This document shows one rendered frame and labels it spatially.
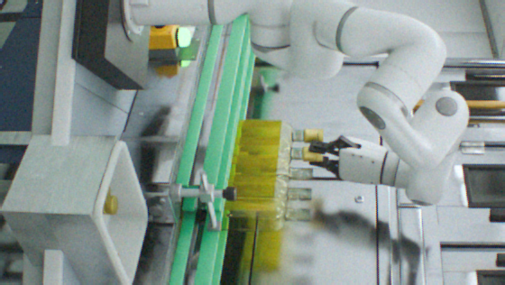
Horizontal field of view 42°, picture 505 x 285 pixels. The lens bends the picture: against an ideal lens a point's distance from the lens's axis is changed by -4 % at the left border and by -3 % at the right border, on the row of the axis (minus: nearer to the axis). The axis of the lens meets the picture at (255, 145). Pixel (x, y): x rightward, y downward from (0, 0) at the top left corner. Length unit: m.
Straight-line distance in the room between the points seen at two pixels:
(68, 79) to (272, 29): 0.37
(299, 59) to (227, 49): 0.46
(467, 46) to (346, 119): 5.21
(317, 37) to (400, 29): 0.15
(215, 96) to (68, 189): 0.51
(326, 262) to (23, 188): 0.69
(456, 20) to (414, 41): 6.25
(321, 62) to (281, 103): 0.73
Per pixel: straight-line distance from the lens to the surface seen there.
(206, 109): 1.46
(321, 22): 1.12
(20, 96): 1.64
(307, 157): 1.50
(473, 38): 7.10
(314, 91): 1.91
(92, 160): 1.13
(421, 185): 1.30
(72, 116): 1.18
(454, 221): 1.63
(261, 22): 1.22
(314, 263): 1.49
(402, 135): 1.07
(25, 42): 1.81
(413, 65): 1.07
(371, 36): 1.07
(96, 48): 1.16
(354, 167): 1.48
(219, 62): 1.57
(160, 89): 1.50
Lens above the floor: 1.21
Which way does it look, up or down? 8 degrees down
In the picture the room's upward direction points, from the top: 91 degrees clockwise
